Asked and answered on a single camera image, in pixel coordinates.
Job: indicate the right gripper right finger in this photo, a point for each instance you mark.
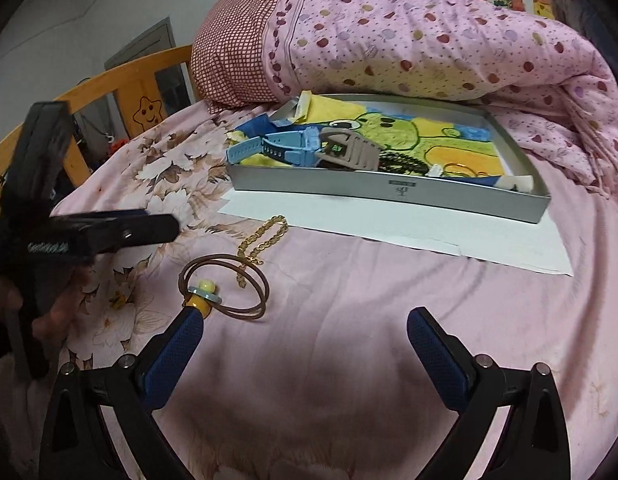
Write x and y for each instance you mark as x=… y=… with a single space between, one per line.
x=446 y=361

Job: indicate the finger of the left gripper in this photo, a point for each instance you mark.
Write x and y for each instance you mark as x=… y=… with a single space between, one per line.
x=129 y=218
x=163 y=228

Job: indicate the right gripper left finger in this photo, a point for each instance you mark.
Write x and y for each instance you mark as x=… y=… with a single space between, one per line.
x=166 y=355

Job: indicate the light blue kids watch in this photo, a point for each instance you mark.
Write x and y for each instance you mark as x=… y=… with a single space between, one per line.
x=297 y=148

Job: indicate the grey strap watch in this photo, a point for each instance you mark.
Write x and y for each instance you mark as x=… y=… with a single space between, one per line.
x=344 y=148

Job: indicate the yellow flower hair clip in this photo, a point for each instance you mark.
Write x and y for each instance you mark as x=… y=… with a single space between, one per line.
x=117 y=300

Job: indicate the white paper sheet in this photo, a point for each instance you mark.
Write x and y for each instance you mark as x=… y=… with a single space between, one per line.
x=533 y=247

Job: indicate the pink floral bed sheet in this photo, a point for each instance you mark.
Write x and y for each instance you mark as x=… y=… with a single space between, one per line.
x=326 y=385

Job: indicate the red checkered pillow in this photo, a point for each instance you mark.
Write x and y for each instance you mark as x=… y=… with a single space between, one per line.
x=226 y=59

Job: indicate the green dinosaur drawing paper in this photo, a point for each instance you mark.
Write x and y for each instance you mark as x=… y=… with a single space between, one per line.
x=412 y=145

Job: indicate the pink dotted rolled quilt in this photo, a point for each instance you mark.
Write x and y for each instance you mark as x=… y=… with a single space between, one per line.
x=548 y=86

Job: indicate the blue plastic wrapped bundle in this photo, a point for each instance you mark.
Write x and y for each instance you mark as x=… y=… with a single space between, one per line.
x=580 y=16

